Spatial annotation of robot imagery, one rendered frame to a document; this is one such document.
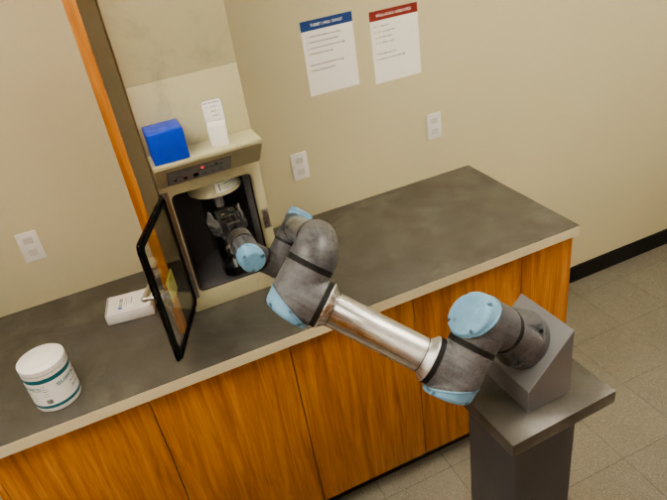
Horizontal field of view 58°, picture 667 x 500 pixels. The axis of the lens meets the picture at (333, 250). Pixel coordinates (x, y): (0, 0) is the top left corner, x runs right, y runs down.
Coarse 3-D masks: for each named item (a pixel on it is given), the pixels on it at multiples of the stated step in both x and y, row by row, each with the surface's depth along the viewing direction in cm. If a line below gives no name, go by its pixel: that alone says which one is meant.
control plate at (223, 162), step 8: (216, 160) 174; (224, 160) 176; (192, 168) 172; (200, 168) 174; (208, 168) 176; (216, 168) 179; (224, 168) 181; (168, 176) 171; (176, 176) 173; (184, 176) 175; (192, 176) 177; (200, 176) 179; (168, 184) 176
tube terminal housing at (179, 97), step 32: (224, 64) 172; (128, 96) 165; (160, 96) 169; (192, 96) 172; (224, 96) 176; (192, 128) 176; (160, 192) 180; (256, 192) 193; (224, 288) 204; (256, 288) 209
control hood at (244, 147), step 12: (240, 132) 181; (252, 132) 179; (204, 144) 176; (228, 144) 173; (240, 144) 172; (252, 144) 174; (192, 156) 169; (204, 156) 169; (216, 156) 171; (240, 156) 178; (252, 156) 181; (156, 168) 165; (168, 168) 167; (180, 168) 169; (156, 180) 171; (192, 180) 180
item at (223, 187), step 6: (228, 180) 192; (234, 180) 194; (210, 186) 189; (216, 186) 189; (222, 186) 190; (228, 186) 191; (234, 186) 193; (192, 192) 192; (198, 192) 190; (204, 192) 190; (210, 192) 189; (216, 192) 190; (222, 192) 190; (228, 192) 191; (198, 198) 191; (204, 198) 190
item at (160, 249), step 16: (160, 224) 173; (160, 240) 171; (160, 256) 169; (176, 256) 184; (144, 272) 157; (160, 272) 167; (176, 272) 182; (160, 288) 165; (176, 288) 179; (176, 304) 177; (192, 304) 194; (176, 320) 175; (176, 336) 173
